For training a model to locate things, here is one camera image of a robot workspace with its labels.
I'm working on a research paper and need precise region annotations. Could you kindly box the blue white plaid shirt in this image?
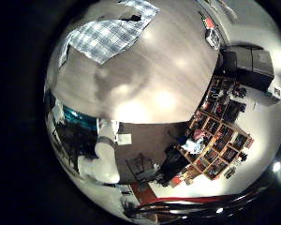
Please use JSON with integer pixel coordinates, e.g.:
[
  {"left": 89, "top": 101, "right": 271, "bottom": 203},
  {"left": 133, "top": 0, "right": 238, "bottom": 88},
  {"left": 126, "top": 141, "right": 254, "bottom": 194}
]
[{"left": 58, "top": 0, "right": 161, "bottom": 68}]

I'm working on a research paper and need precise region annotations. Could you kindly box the white paper sheet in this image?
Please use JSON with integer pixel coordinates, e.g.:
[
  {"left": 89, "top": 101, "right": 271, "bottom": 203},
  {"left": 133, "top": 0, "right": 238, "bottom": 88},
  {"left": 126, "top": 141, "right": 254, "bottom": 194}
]
[{"left": 116, "top": 133, "right": 133, "bottom": 146}]

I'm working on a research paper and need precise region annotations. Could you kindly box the grey cart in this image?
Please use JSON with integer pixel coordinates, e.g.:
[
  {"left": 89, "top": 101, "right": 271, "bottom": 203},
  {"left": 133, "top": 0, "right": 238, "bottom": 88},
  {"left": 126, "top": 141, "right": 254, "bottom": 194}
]
[{"left": 126, "top": 154, "right": 161, "bottom": 183}]

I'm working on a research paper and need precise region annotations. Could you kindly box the black office chair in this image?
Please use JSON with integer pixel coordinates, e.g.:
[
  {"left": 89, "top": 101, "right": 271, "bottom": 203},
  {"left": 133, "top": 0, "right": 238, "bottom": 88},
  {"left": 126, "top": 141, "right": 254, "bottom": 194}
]
[{"left": 158, "top": 145, "right": 192, "bottom": 186}]

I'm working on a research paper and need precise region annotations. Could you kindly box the teal blue bin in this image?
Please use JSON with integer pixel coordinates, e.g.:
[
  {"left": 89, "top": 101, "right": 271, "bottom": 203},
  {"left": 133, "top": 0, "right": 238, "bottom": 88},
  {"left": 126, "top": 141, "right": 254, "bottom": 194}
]
[{"left": 62, "top": 105, "right": 99, "bottom": 131}]

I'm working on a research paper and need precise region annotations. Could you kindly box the wooden cubby shelf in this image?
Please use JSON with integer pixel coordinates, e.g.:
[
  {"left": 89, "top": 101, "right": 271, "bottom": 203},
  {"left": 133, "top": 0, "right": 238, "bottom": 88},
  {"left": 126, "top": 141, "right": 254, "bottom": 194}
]
[{"left": 177, "top": 74, "right": 256, "bottom": 182}]

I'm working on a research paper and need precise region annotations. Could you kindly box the white device at table edge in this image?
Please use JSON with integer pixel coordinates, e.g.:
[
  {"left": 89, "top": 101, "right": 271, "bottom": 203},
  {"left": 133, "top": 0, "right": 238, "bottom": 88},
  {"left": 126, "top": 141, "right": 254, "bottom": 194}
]
[{"left": 205, "top": 28, "right": 222, "bottom": 51}]

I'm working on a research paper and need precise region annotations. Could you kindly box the red item at table edge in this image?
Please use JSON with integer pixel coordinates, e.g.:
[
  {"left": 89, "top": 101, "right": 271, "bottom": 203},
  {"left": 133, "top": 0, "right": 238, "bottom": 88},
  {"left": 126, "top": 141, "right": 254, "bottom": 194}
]
[{"left": 199, "top": 11, "right": 215, "bottom": 30}]

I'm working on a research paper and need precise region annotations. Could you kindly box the black speaker box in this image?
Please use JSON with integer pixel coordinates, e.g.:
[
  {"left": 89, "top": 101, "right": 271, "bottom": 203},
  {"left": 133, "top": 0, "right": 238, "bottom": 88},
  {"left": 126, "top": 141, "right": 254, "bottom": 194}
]
[{"left": 222, "top": 44, "right": 275, "bottom": 92}]

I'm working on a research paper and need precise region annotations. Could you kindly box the small white box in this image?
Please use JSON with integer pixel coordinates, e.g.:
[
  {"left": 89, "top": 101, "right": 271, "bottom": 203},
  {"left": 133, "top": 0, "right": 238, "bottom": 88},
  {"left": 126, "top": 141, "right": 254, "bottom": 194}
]
[{"left": 264, "top": 85, "right": 281, "bottom": 106}]

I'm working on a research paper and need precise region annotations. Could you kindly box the black wrist cable bundle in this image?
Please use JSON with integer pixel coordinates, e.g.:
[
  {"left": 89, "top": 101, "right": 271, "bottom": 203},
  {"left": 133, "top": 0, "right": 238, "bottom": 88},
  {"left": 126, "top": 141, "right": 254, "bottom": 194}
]
[{"left": 125, "top": 187, "right": 273, "bottom": 220}]

